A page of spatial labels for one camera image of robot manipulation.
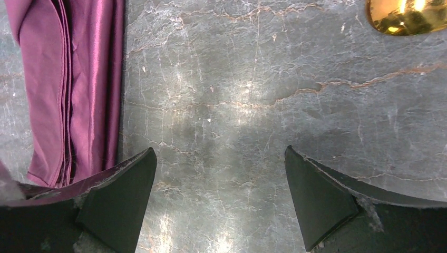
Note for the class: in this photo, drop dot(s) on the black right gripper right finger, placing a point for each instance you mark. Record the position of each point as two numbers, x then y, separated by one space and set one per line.
338 213

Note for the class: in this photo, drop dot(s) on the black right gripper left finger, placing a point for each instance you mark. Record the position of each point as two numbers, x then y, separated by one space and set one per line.
108 207

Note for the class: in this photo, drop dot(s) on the magenta satin napkin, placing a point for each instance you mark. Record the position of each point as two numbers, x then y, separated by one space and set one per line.
72 54

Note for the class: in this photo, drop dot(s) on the gold spoon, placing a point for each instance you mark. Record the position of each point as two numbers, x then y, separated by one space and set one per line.
406 17

